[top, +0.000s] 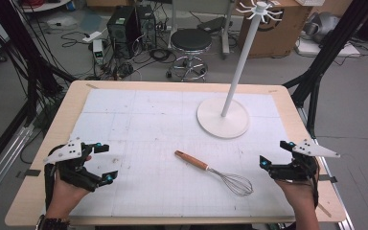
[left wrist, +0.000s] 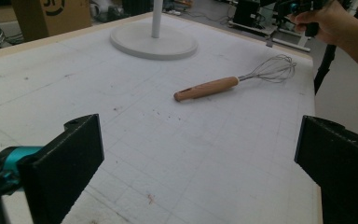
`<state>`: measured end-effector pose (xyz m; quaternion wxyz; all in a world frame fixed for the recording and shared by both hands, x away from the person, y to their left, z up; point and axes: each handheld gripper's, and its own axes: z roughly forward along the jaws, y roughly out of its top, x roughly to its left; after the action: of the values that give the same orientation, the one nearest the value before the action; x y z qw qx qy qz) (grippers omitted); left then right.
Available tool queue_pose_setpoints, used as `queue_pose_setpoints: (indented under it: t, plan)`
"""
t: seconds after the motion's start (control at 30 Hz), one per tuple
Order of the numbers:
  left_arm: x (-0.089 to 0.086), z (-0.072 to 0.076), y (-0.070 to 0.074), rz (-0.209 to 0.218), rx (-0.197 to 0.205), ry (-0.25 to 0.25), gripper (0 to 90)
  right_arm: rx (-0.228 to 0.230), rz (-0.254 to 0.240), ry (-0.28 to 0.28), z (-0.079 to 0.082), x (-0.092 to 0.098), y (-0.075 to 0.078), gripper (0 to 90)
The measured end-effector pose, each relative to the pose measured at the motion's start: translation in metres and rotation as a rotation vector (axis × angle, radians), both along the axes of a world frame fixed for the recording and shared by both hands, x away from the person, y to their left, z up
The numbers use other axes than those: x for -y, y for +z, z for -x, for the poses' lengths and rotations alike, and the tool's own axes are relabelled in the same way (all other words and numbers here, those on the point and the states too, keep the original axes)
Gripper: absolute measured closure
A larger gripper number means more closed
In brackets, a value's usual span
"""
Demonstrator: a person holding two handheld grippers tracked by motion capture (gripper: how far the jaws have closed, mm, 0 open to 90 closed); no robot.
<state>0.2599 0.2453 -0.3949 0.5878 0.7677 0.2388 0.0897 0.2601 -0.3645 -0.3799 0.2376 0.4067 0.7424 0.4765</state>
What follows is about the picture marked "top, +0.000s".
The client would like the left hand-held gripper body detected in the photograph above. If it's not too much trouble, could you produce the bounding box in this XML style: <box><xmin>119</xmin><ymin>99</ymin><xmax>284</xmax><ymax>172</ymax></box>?
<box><xmin>43</xmin><ymin>138</ymin><xmax>100</xmax><ymax>193</ymax></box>

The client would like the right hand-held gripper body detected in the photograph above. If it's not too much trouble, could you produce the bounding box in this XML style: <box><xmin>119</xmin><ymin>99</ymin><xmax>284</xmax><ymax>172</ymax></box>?
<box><xmin>268</xmin><ymin>138</ymin><xmax>341</xmax><ymax>182</ymax></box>

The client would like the person's right hand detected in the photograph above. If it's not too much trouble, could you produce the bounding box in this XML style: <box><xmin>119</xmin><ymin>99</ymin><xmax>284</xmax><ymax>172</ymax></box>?
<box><xmin>274</xmin><ymin>172</ymin><xmax>320</xmax><ymax>211</ymax></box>

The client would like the person's left hand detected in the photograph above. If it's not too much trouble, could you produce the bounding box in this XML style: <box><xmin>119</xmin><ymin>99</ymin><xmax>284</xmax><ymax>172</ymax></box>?
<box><xmin>46</xmin><ymin>155</ymin><xmax>93</xmax><ymax>221</ymax></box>

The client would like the black tape strip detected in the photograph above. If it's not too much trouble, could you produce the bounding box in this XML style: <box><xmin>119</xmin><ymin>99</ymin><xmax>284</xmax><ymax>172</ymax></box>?
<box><xmin>318</xmin><ymin>174</ymin><xmax>338</xmax><ymax>184</ymax></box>
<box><xmin>15</xmin><ymin>169</ymin><xmax>42</xmax><ymax>179</ymax></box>

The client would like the wooden table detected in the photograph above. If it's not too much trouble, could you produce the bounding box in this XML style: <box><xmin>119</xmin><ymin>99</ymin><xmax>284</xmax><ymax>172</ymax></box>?
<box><xmin>4</xmin><ymin>80</ymin><xmax>348</xmax><ymax>228</ymax></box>

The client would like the white grid mat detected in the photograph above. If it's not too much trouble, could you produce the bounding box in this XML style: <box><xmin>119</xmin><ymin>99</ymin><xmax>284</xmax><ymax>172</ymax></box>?
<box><xmin>69</xmin><ymin>88</ymin><xmax>297</xmax><ymax>219</ymax></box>

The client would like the white hook rack stand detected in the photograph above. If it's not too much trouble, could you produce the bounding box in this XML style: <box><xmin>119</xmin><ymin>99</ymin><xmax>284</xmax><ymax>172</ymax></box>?
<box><xmin>196</xmin><ymin>0</ymin><xmax>284</xmax><ymax>140</ymax></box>

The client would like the small white device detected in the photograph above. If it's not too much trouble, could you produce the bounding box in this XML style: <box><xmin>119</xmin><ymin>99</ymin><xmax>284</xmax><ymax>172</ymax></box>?
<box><xmin>92</xmin><ymin>38</ymin><xmax>105</xmax><ymax>65</ymax></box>

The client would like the white flat board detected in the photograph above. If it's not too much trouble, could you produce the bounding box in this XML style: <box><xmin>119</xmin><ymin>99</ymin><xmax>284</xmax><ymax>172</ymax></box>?
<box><xmin>294</xmin><ymin>37</ymin><xmax>362</xmax><ymax>58</ymax></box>

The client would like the white power strip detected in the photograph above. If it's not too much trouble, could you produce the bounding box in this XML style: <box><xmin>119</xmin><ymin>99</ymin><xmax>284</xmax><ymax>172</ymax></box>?
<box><xmin>81</xmin><ymin>30</ymin><xmax>104</xmax><ymax>44</ymax></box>

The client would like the cardboard box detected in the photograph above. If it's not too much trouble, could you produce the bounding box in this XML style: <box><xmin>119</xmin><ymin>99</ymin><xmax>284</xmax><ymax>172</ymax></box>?
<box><xmin>237</xmin><ymin>0</ymin><xmax>312</xmax><ymax>59</ymax></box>

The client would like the large black computer tower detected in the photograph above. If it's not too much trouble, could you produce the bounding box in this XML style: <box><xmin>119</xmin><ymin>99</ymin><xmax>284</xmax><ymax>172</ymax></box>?
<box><xmin>106</xmin><ymin>5</ymin><xmax>142</xmax><ymax>60</ymax></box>

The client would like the grey appliance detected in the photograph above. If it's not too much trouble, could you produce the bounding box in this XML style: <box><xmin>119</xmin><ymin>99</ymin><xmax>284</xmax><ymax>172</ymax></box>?
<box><xmin>303</xmin><ymin>11</ymin><xmax>341</xmax><ymax>44</ymax></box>

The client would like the slim black computer tower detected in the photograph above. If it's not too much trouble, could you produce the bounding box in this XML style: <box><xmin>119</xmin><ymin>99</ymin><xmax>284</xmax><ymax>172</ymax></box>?
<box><xmin>136</xmin><ymin>4</ymin><xmax>158</xmax><ymax>51</ymax></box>

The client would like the black round stool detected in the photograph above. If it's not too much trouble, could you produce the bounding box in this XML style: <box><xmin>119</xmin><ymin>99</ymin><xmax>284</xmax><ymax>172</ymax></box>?
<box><xmin>165</xmin><ymin>28</ymin><xmax>213</xmax><ymax>82</ymax></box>

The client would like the flat black bag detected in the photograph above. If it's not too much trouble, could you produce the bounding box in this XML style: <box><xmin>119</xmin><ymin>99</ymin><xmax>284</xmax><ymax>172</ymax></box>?
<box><xmin>196</xmin><ymin>15</ymin><xmax>228</xmax><ymax>35</ymax></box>

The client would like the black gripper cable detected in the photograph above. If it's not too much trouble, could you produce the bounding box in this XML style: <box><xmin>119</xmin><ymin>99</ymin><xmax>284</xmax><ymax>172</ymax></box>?
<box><xmin>311</xmin><ymin>158</ymin><xmax>321</xmax><ymax>209</ymax></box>

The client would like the black gripper strap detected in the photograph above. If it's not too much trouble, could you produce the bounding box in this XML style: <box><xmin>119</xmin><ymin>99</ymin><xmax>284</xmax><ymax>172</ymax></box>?
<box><xmin>43</xmin><ymin>162</ymin><xmax>57</xmax><ymax>211</ymax></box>

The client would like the aluminium rail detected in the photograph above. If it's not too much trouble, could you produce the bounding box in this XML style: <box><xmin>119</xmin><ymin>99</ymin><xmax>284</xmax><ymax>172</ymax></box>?
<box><xmin>0</xmin><ymin>125</ymin><xmax>35</xmax><ymax>210</ymax></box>

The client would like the beaded bracelet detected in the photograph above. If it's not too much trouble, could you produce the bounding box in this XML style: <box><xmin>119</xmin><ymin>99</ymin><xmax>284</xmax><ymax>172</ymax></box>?
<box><xmin>36</xmin><ymin>215</ymin><xmax>72</xmax><ymax>230</ymax></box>

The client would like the wooden-handled wire whisk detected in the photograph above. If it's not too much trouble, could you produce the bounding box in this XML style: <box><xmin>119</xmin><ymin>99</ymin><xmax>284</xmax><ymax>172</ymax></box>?
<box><xmin>173</xmin><ymin>149</ymin><xmax>255</xmax><ymax>197</ymax></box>

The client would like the black metal stand frame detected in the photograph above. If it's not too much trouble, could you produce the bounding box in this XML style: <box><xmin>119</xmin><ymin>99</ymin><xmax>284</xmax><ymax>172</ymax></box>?
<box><xmin>282</xmin><ymin>0</ymin><xmax>368</xmax><ymax>139</ymax></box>
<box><xmin>0</xmin><ymin>0</ymin><xmax>79</xmax><ymax>128</ymax></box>

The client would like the coiled black cable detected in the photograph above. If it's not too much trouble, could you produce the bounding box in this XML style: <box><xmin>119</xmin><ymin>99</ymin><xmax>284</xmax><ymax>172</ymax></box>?
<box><xmin>149</xmin><ymin>47</ymin><xmax>173</xmax><ymax>64</ymax></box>

